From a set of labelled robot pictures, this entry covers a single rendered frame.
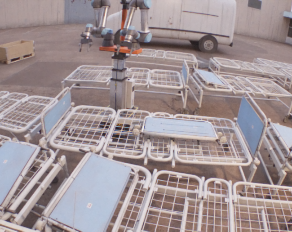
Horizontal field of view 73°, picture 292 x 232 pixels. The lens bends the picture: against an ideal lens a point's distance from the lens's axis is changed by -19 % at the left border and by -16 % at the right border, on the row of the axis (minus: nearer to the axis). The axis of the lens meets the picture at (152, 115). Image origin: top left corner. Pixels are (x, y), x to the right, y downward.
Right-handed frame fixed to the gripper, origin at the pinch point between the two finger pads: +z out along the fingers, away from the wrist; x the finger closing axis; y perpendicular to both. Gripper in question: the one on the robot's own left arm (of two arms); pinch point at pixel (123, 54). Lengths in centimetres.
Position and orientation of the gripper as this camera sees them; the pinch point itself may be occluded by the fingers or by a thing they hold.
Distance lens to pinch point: 242.1
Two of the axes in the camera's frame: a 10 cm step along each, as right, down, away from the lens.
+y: -0.9, 0.6, -9.9
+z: -2.6, 9.6, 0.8
